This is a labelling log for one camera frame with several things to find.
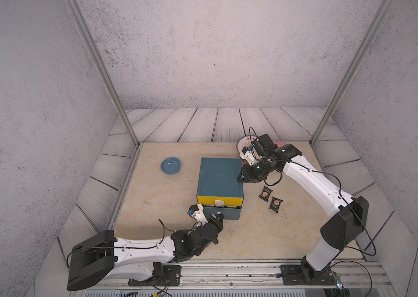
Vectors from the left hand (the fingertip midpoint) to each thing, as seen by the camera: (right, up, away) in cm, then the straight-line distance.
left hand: (229, 219), depth 76 cm
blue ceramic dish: (-31, +20, +31) cm, 48 cm away
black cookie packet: (+20, +6, +20) cm, 29 cm away
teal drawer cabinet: (-4, +13, -1) cm, 14 cm away
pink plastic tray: (+36, +34, +44) cm, 66 cm away
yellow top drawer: (-1, +8, -2) cm, 8 cm away
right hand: (+5, +15, +1) cm, 16 cm away
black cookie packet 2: (+24, +2, +16) cm, 29 cm away
